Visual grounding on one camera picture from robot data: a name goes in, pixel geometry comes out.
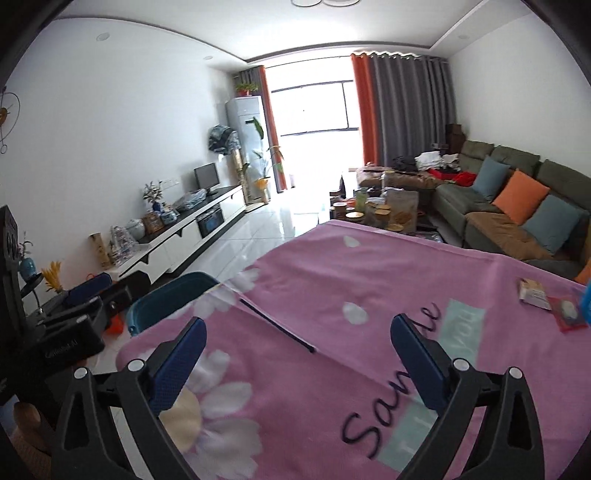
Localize black monitor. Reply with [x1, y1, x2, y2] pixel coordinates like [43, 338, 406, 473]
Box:
[194, 162, 221, 195]

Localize brown biscuit wrapper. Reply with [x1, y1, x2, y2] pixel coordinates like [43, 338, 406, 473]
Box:
[518, 278, 552, 311]

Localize metal ring wall decor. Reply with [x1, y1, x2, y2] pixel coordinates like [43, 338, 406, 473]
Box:
[0, 88, 21, 155]

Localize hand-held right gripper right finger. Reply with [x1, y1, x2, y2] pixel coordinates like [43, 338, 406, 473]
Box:
[390, 314, 546, 480]

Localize cloth covered standing fan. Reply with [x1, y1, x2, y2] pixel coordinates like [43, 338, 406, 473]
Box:
[208, 124, 245, 204]

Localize white clothes pile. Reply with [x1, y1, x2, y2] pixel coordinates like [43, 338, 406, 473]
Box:
[414, 150, 462, 169]

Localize orange curtain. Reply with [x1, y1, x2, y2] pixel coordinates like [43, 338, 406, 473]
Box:
[256, 65, 287, 192]
[351, 53, 386, 167]

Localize window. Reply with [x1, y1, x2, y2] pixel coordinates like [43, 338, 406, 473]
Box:
[269, 80, 362, 137]

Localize red snack wrapper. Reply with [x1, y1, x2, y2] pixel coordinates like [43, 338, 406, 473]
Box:
[547, 295, 589, 332]

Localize vase with flowers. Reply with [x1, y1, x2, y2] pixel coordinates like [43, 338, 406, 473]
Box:
[142, 181, 164, 213]

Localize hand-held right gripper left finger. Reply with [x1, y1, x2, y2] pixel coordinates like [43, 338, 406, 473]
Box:
[50, 316, 208, 480]

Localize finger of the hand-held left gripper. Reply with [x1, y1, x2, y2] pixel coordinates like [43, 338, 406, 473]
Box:
[41, 274, 151, 333]
[68, 273, 112, 302]

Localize dark coffee table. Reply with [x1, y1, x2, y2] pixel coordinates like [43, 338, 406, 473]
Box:
[329, 191, 444, 241]

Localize gold cylinder box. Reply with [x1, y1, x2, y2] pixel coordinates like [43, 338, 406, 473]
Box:
[90, 233, 112, 268]

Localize blue cushion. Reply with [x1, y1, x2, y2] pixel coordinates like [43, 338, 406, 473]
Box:
[473, 157, 511, 201]
[523, 195, 585, 254]

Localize teal trash bin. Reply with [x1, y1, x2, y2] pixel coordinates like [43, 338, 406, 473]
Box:
[127, 271, 221, 337]

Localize pink printed blanket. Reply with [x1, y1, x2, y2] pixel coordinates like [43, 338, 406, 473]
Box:
[115, 219, 591, 480]

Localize grey curtain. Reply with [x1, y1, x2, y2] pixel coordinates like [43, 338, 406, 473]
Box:
[231, 67, 266, 100]
[369, 54, 458, 160]

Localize red cloth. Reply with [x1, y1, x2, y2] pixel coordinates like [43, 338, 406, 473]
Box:
[429, 168, 478, 188]

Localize yellow dried flowers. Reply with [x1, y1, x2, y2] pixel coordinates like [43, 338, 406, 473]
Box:
[41, 261, 63, 292]

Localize clear plastic bag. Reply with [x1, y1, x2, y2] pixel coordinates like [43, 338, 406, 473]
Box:
[173, 191, 206, 213]

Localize tall green floor plant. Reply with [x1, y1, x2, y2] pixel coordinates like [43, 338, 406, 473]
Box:
[245, 117, 284, 204]

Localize green brown sofa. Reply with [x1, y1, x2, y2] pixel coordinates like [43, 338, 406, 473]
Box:
[355, 138, 591, 284]

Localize brown woven basket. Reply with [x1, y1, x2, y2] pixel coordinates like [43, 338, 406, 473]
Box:
[13, 401, 52, 455]

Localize blue vase with plant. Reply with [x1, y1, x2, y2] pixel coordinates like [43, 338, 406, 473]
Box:
[17, 240, 38, 278]

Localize white standing air conditioner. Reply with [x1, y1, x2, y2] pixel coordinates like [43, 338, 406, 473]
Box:
[225, 96, 278, 204]

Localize white black tv cabinet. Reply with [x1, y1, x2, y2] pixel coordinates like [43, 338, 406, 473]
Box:
[90, 185, 247, 282]

